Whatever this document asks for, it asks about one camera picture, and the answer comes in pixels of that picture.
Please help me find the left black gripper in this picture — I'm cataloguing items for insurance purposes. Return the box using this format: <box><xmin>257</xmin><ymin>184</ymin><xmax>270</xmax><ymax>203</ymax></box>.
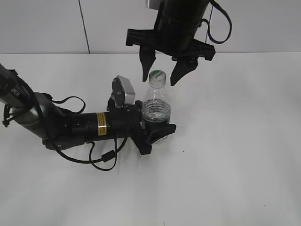
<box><xmin>105</xmin><ymin>100</ymin><xmax>176</xmax><ymax>155</ymax></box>

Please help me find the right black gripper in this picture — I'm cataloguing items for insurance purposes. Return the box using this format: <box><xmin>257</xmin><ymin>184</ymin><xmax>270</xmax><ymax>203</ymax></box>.
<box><xmin>126</xmin><ymin>0</ymin><xmax>215</xmax><ymax>85</ymax></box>

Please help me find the white green bottle cap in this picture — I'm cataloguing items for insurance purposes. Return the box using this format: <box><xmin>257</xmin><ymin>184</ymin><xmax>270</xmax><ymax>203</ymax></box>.
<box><xmin>149</xmin><ymin>70</ymin><xmax>166</xmax><ymax>89</ymax></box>

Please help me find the clear water bottle green label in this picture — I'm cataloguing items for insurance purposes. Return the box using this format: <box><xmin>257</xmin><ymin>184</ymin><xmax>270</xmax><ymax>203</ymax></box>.
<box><xmin>142</xmin><ymin>84</ymin><xmax>171</xmax><ymax>133</ymax></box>

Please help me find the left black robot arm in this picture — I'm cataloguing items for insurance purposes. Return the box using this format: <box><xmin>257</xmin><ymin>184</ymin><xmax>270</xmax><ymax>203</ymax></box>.
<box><xmin>0</xmin><ymin>66</ymin><xmax>176</xmax><ymax>155</ymax></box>

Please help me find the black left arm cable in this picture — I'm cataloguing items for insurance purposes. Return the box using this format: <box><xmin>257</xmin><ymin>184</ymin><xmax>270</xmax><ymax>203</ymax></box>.
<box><xmin>2</xmin><ymin>75</ymin><xmax>129</xmax><ymax>171</ymax></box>

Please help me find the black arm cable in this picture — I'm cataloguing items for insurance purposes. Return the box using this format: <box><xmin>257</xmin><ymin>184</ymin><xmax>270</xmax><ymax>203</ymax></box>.
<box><xmin>2</xmin><ymin>75</ymin><xmax>129</xmax><ymax>171</ymax></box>
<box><xmin>202</xmin><ymin>0</ymin><xmax>233</xmax><ymax>44</ymax></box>

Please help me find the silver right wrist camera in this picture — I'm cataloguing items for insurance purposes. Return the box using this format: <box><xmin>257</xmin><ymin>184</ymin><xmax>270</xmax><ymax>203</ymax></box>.
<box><xmin>145</xmin><ymin>0</ymin><xmax>165</xmax><ymax>11</ymax></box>

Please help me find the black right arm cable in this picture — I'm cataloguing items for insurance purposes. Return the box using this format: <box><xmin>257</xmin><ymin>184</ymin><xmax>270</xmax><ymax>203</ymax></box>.
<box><xmin>202</xmin><ymin>0</ymin><xmax>233</xmax><ymax>44</ymax></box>

